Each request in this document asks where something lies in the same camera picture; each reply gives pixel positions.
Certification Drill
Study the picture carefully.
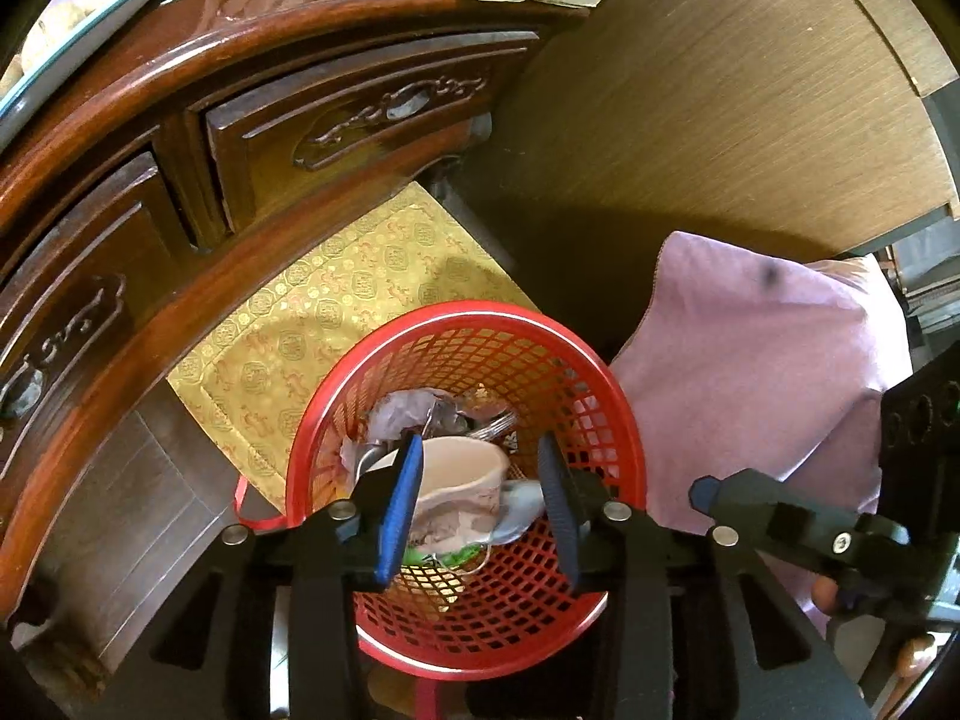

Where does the clear red snack packet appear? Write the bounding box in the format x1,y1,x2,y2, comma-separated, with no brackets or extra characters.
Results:
450,384,530,458

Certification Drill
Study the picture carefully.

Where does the green wrapper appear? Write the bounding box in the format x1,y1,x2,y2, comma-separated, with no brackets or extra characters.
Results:
405,542,482,569

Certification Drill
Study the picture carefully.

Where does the blue face mask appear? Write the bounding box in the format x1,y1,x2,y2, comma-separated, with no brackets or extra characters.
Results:
487,480,550,547

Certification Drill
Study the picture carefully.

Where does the white tissue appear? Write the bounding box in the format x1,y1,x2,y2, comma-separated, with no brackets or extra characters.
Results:
340,388,466,475

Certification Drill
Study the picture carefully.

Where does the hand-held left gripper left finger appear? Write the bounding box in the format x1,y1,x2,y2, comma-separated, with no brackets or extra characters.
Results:
105,433,425,720

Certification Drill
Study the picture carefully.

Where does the golden patterned cloth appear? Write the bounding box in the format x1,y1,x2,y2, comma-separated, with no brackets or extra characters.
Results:
166,180,542,515

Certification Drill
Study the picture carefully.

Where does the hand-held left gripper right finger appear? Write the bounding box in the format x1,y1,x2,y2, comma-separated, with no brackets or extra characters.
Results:
536,433,875,720

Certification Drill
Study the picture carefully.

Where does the red ribbon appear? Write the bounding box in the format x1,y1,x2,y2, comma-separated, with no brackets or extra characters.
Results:
229,474,290,535

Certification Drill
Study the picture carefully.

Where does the carved wooden desk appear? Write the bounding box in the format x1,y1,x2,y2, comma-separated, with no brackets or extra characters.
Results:
0,0,593,698

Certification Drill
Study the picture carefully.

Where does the person's right hand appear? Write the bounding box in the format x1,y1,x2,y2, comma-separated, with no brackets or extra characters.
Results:
812,576,937,691

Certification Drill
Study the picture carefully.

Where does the red plastic mesh basket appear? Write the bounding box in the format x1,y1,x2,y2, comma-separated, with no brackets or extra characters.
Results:
283,301,647,683

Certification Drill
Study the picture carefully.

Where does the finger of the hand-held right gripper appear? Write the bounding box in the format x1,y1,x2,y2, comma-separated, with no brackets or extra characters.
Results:
688,467,914,567

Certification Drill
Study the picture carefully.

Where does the floral print paper cup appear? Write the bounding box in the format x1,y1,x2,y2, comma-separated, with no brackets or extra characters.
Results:
367,435,512,550

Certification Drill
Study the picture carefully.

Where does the carved wooden drawer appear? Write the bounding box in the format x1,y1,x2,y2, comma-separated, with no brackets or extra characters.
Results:
202,30,541,237
0,150,200,481

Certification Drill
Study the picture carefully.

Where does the purple printed blanket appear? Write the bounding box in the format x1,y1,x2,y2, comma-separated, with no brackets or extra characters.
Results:
607,231,916,638

